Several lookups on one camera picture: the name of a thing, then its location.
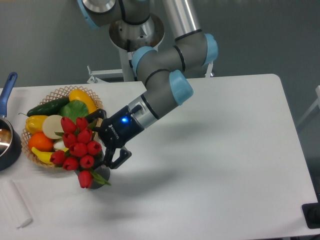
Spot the yellow banana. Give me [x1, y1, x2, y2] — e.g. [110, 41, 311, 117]
[31, 147, 68, 165]

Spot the yellow bell pepper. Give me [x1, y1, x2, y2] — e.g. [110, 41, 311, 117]
[25, 115, 48, 135]

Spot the black device at table edge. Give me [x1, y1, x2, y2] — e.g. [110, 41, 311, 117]
[301, 202, 320, 229]

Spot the dark grey ribbed vase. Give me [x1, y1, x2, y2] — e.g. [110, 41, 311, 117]
[71, 140, 110, 190]

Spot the green cucumber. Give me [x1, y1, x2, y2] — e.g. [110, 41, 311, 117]
[26, 97, 70, 117]

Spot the red tulip bouquet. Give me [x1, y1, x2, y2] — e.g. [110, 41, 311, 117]
[49, 117, 110, 189]

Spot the orange fruit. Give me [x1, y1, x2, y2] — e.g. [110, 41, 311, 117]
[28, 132, 54, 152]

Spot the white folded cloth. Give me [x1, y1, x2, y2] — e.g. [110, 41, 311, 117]
[1, 179, 33, 229]

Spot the yellow squash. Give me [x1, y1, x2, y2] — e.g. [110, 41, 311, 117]
[68, 89, 98, 114]

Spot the green leafy vegetable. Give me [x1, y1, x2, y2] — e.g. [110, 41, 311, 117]
[58, 100, 89, 123]

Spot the white metal base frame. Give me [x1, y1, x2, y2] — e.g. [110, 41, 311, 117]
[86, 62, 216, 84]

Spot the blue handled dark saucepan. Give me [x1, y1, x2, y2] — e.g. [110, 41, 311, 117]
[0, 72, 22, 171]

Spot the white furniture frame right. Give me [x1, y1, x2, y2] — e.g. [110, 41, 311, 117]
[296, 85, 320, 129]

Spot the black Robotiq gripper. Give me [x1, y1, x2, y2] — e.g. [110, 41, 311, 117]
[84, 105, 144, 169]

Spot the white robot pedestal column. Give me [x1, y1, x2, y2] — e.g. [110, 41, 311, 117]
[118, 48, 136, 82]

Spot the white round radish slice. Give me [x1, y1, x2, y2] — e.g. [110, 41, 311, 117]
[42, 115, 63, 140]

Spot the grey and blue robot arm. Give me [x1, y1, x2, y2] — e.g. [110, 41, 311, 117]
[78, 0, 219, 169]

